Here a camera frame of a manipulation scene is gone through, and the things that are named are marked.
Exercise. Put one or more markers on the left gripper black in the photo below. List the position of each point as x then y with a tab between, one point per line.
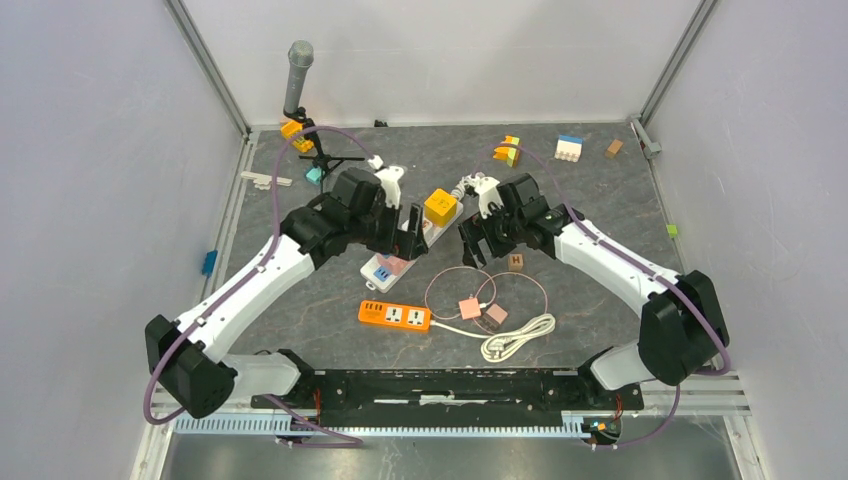
407	244

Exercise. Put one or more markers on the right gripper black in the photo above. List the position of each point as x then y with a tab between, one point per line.
471	232

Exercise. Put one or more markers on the large pink cube adapter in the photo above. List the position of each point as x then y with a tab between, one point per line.
392	264

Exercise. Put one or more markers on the white cube socket adapter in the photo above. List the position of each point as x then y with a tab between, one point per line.
427	230

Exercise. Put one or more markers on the white multicolour power strip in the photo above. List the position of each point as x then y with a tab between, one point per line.
382	272

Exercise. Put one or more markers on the yellow cube socket adapter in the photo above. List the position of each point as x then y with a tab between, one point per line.
440	207

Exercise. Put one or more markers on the small pink charger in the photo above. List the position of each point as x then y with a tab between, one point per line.
470	308

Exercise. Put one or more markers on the orange power strip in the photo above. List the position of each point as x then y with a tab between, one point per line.
397	316

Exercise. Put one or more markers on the dusty pink usb adapter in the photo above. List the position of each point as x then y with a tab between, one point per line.
493	318

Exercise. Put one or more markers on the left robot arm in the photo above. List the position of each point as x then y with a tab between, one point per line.
189	356

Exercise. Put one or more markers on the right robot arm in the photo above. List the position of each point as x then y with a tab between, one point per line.
682	327

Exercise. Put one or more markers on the wooden letter cube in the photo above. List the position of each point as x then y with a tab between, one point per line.
516	262

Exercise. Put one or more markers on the orange green toy blocks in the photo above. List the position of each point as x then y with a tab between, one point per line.
507	152

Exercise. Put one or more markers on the white blue toy block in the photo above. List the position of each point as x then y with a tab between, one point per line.
568	148

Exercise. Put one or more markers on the brown wooden block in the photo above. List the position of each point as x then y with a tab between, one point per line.
614	148

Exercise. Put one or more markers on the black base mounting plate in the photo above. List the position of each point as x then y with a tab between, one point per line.
516	397

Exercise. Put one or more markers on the white flat plastic piece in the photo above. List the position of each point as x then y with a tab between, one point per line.
264	181

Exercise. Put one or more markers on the grey microphone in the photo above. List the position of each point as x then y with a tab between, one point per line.
301	58

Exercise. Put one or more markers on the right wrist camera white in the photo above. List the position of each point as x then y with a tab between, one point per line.
485	189

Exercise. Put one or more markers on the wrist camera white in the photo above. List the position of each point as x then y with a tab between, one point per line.
389	176
485	189

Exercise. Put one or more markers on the white power strip cord plug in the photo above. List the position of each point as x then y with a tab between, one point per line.
467	185

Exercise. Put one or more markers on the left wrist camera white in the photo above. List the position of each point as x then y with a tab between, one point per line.
389	176

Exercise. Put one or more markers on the blue clip left rail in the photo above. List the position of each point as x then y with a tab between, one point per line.
209	263

